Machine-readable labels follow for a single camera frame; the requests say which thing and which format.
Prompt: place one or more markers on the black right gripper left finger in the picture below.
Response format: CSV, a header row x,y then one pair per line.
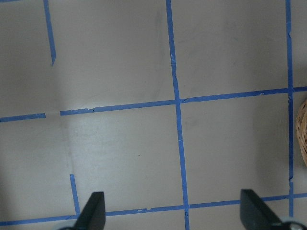
x,y
93,216

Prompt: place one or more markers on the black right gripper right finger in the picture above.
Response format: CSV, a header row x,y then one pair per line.
x,y
255,214

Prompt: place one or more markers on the woven wicker basket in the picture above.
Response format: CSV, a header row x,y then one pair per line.
x,y
301,129

